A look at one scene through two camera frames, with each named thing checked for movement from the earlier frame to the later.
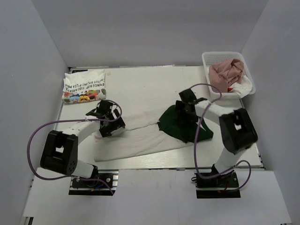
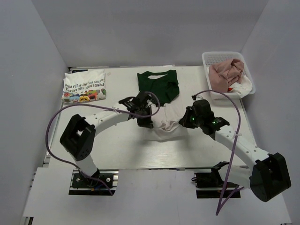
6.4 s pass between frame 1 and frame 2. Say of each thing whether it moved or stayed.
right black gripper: moved
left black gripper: moved
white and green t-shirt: moved
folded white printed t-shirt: stayed
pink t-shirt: stayed
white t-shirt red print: stayed
